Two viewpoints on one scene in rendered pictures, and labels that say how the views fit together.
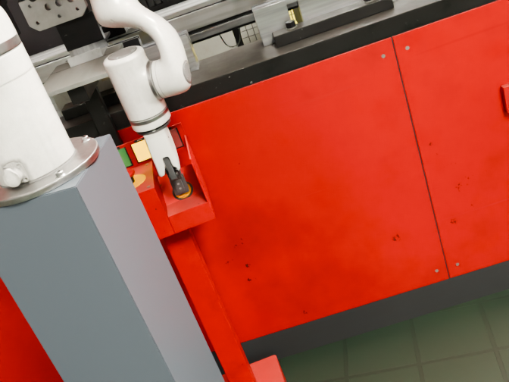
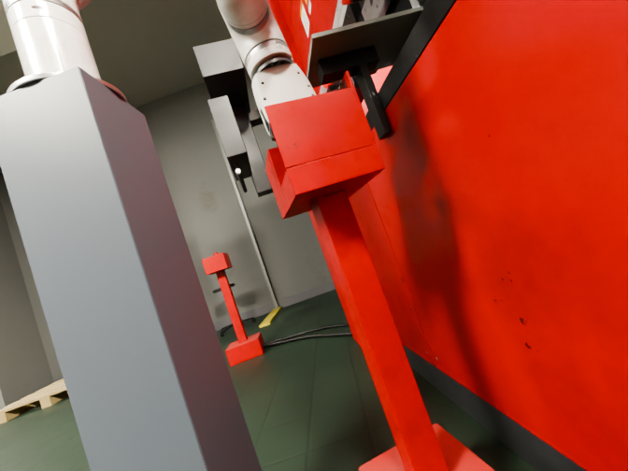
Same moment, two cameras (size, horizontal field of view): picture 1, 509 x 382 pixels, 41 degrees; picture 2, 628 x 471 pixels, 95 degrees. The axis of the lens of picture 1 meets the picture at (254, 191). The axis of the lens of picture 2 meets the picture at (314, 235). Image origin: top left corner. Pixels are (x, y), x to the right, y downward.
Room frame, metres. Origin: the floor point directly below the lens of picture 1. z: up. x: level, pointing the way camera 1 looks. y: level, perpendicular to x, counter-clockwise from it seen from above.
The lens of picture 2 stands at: (1.21, -0.33, 0.57)
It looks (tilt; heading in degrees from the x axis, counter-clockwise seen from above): 3 degrees up; 77
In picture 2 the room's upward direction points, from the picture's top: 20 degrees counter-clockwise
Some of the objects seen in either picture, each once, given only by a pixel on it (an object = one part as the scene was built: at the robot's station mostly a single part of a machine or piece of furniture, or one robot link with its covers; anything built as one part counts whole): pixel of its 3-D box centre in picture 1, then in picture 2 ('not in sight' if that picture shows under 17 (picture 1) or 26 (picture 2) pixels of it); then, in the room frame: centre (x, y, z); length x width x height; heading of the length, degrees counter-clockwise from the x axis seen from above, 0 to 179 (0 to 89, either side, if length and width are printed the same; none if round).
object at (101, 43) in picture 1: (82, 34); (405, 18); (1.76, 0.27, 1.05); 0.10 x 0.02 x 0.10; 85
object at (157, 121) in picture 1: (150, 117); (271, 65); (1.35, 0.15, 0.91); 0.09 x 0.08 x 0.03; 1
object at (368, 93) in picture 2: (98, 118); (360, 98); (1.57, 0.29, 0.88); 0.14 x 0.04 x 0.22; 175
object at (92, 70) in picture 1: (81, 70); (358, 51); (1.61, 0.28, 1.00); 0.26 x 0.18 x 0.01; 175
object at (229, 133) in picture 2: not in sight; (232, 142); (1.32, 1.52, 1.42); 0.45 x 0.12 x 0.36; 87
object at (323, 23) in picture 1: (332, 20); not in sight; (1.64, -0.33, 0.89); 0.30 x 0.05 x 0.03; 85
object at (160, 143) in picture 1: (160, 142); (284, 96); (1.35, 0.15, 0.85); 0.10 x 0.07 x 0.11; 1
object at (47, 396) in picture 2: not in sight; (78, 382); (-1.15, 3.70, 0.06); 1.30 x 0.89 x 0.12; 166
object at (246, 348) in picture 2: not in sight; (231, 304); (0.94, 2.00, 0.41); 0.25 x 0.20 x 0.83; 175
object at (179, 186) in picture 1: (177, 183); not in sight; (1.34, 0.15, 0.75); 0.03 x 0.03 x 0.07; 1
